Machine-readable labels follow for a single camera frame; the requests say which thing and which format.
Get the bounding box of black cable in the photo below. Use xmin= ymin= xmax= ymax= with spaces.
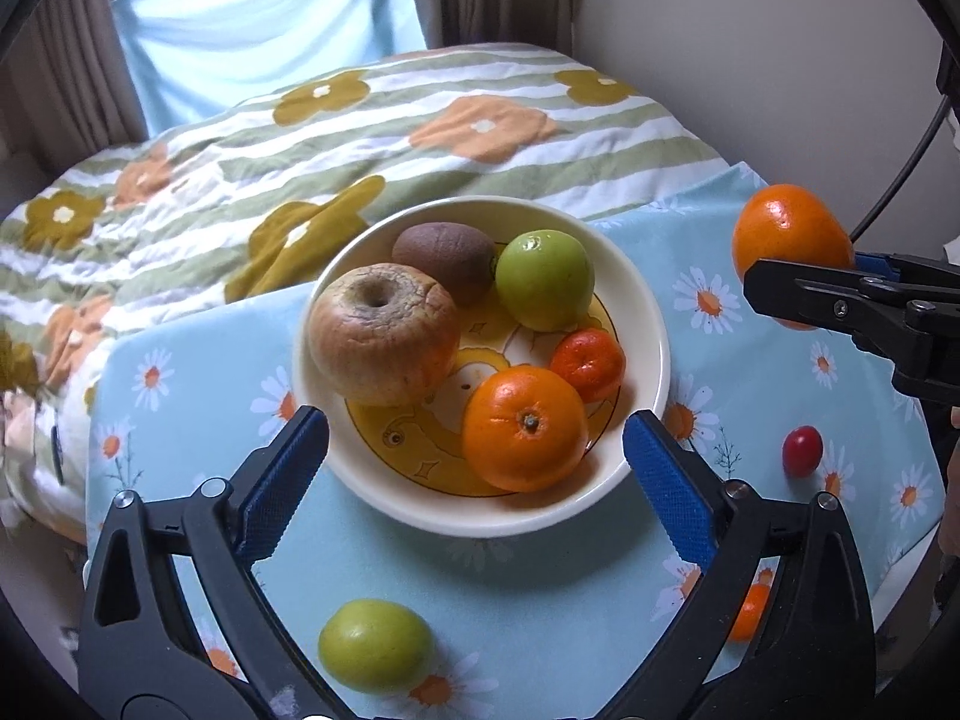
xmin=847 ymin=90 xmax=957 ymax=241

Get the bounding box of blue daisy tablecloth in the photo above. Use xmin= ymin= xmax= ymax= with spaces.
xmin=84 ymin=161 xmax=946 ymax=720

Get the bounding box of brown kiwi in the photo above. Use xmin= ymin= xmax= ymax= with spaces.
xmin=391 ymin=222 xmax=497 ymax=307

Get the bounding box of small mandarin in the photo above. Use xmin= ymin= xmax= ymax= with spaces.
xmin=550 ymin=328 xmax=627 ymax=402
xmin=724 ymin=581 xmax=773 ymax=644

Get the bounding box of striped floral blanket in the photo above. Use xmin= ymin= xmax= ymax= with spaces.
xmin=0 ymin=41 xmax=728 ymax=541

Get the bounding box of large orange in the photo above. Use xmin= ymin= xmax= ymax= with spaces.
xmin=461 ymin=365 xmax=590 ymax=494

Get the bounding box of cream bowl with bear print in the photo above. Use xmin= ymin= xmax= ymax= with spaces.
xmin=291 ymin=196 xmax=671 ymax=539

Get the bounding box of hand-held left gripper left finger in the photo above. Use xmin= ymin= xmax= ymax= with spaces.
xmin=75 ymin=405 xmax=353 ymax=720

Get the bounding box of red cherry tomato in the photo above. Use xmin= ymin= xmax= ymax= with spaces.
xmin=781 ymin=425 xmax=824 ymax=479

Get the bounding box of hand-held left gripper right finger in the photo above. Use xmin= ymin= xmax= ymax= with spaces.
xmin=600 ymin=409 xmax=878 ymax=720

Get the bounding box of light blue window cloth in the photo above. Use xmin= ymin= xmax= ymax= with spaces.
xmin=111 ymin=0 xmax=428 ymax=142

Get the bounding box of green round fruit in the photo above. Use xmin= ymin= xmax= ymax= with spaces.
xmin=318 ymin=598 xmax=434 ymax=691
xmin=495 ymin=230 xmax=596 ymax=332

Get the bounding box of wrinkled apple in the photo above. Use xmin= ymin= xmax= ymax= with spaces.
xmin=307 ymin=262 xmax=462 ymax=407

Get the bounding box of medium orange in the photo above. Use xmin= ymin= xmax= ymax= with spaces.
xmin=731 ymin=184 xmax=856 ymax=331

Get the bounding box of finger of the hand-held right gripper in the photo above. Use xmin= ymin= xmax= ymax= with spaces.
xmin=852 ymin=252 xmax=960 ymax=299
xmin=742 ymin=258 xmax=960 ymax=402

